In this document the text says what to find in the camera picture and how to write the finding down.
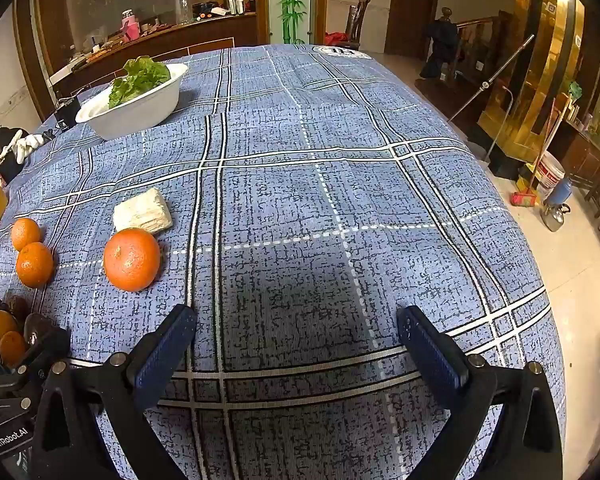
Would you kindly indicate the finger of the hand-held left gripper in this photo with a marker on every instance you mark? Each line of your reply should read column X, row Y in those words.
column 47, row 350

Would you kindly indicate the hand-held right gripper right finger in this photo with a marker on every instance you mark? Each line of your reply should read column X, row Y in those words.
column 432, row 355

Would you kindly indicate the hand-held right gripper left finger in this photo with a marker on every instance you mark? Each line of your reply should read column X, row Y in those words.
column 165, row 350

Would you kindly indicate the small orange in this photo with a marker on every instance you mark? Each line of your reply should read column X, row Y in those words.
column 1, row 325
column 25, row 234
column 34, row 265
column 12, row 349

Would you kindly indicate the large orange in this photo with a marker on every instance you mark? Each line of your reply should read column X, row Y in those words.
column 131, row 260

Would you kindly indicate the dark brown chestnut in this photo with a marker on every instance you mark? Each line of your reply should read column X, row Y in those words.
column 36, row 327
column 17, row 306

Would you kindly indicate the red broom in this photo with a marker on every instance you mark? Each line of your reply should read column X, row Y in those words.
column 524, row 199

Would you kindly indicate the metal kettle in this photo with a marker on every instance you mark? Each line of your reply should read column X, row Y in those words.
column 554, row 216

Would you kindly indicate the blue container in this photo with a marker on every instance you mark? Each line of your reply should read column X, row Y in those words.
column 561, row 191

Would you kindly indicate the black bag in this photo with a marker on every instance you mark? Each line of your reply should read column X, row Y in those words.
column 2, row 142

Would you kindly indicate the white bucket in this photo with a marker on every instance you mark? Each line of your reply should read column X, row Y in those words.
column 550, row 172

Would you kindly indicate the white bowl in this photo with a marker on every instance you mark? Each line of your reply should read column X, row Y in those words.
column 140, row 115

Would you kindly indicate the black box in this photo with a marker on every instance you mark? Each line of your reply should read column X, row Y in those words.
column 66, row 112

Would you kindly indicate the green lettuce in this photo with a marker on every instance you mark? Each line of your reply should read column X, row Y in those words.
column 140, row 77

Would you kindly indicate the metal pole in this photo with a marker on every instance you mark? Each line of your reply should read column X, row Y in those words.
column 490, row 80

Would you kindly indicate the wooden counter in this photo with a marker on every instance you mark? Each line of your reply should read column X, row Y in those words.
column 180, row 42

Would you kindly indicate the dark jacket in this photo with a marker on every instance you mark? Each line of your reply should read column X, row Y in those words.
column 441, row 45

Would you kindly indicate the gold pillar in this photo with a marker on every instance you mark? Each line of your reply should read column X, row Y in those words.
column 535, row 50

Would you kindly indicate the pink thermos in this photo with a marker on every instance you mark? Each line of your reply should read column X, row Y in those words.
column 130, row 27

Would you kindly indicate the red cloth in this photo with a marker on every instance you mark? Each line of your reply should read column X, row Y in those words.
column 336, row 38

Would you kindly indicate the glass pitcher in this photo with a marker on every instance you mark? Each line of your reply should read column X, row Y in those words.
column 182, row 10

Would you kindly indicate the wooden chair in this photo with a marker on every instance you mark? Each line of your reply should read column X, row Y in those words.
column 356, row 20

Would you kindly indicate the wooden door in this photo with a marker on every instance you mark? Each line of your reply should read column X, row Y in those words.
column 411, row 10

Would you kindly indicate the bamboo wall picture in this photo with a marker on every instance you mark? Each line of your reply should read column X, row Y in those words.
column 292, row 5

